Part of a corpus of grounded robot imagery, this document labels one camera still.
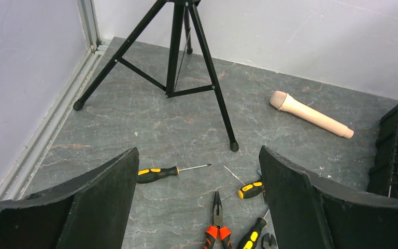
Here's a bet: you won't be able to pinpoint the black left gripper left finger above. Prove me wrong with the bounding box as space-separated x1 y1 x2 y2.
0 148 139 248

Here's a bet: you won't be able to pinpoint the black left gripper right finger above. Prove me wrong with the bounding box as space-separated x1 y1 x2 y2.
259 146 398 248

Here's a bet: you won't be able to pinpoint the yellow black screwdriver lower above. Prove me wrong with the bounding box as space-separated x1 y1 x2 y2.
236 210 270 249

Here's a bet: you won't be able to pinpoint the orange black needle-nose pliers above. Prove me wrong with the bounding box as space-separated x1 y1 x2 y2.
203 191 234 249

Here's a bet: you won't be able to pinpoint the black tripod music stand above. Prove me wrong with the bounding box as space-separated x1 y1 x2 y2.
73 0 239 152

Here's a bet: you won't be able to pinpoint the orange black combination pliers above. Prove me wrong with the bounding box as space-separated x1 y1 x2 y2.
261 233 278 249

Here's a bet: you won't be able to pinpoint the yellow black short screwdriver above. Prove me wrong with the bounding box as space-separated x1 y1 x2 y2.
223 165 266 203

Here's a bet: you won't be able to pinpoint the beige wooden handle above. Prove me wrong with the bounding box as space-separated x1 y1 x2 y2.
269 91 354 139

